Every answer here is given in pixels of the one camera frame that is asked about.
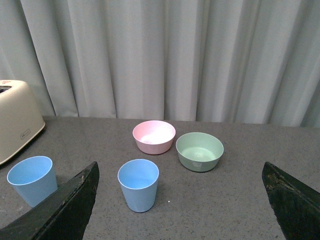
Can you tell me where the pink plastic bowl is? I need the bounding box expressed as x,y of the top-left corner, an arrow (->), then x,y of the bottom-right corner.
132,120 -> 176,155

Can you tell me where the cream white toaster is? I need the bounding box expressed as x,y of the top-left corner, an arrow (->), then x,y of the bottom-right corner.
0,80 -> 46,164

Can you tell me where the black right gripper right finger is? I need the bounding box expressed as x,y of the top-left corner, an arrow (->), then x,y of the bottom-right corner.
262,162 -> 320,240

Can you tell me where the grey pleated curtain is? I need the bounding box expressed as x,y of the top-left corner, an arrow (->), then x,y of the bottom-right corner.
0,0 -> 320,127

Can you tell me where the blue plastic cup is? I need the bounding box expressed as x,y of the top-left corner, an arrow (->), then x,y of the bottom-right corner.
7,156 -> 58,208
117,159 -> 160,213

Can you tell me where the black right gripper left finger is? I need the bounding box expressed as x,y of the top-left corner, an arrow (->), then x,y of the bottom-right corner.
0,161 -> 100,240

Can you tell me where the green plastic bowl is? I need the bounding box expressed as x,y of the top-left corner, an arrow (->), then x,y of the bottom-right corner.
175,132 -> 224,173

